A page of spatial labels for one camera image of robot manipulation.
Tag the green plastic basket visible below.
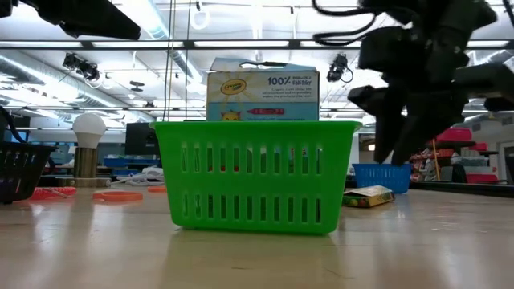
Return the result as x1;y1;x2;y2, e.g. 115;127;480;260
149;120;363;236

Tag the overhead LED light bar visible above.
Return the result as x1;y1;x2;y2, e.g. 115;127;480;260
0;38;514;52

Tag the black plastic basket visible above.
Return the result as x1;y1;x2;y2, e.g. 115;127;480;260
0;141;57;205

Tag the small Crayola crayon box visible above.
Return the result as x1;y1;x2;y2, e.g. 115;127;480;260
341;185;396;209

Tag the black metal rig frame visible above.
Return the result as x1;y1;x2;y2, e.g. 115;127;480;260
409;180;514;199

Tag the black rig-mounted camera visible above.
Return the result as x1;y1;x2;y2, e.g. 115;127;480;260
62;51;101;82
325;53;355;84

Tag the white cable loop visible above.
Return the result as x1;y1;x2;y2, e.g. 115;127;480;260
190;7;211;31

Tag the black hanging cable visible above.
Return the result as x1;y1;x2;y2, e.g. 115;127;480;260
162;0;177;112
184;0;192;108

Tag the white charger cable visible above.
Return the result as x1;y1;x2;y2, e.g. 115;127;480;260
110;166;165;187

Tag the black computer monitor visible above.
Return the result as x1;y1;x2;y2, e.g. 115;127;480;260
124;122;161;157

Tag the blue plastic basket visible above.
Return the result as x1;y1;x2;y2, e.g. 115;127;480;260
352;162;414;195

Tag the red storage bin rack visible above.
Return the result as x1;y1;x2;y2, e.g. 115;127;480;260
409;127;501;185

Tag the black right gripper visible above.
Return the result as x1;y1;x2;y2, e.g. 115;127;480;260
347;25;470;167

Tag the white bulb brass lamp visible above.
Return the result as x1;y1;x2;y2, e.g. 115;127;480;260
55;112;112;189

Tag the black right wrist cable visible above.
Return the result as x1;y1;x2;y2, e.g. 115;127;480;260
312;0;406;46

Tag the light blue crayola box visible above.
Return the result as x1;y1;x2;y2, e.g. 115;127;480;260
205;57;321;123

